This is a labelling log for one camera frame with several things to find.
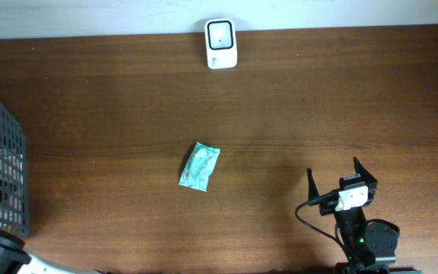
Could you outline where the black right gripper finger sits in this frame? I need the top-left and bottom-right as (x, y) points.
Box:
(353, 157), (377, 183)
(306, 168), (319, 206)

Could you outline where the mint green wipes packet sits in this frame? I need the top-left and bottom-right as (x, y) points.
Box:
(178, 142), (221, 192)

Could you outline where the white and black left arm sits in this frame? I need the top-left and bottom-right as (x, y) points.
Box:
(0, 230), (100, 274)

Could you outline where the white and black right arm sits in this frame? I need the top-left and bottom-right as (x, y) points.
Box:
(294, 158), (420, 274)

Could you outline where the white barcode scanner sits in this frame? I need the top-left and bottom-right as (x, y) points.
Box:
(204, 18), (238, 70)

